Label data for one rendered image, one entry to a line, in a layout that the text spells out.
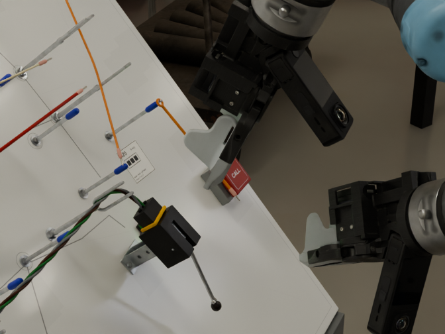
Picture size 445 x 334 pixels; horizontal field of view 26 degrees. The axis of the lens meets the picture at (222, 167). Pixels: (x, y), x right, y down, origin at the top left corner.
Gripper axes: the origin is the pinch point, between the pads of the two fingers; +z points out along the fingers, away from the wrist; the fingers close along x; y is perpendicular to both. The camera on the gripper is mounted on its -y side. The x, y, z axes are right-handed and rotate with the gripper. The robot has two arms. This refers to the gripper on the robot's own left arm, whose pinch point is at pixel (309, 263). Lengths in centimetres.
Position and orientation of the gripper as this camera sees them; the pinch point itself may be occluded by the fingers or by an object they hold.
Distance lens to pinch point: 114.3
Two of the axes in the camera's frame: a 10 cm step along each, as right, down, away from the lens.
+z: -5.5, 2.0, 8.1
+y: -0.7, -9.8, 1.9
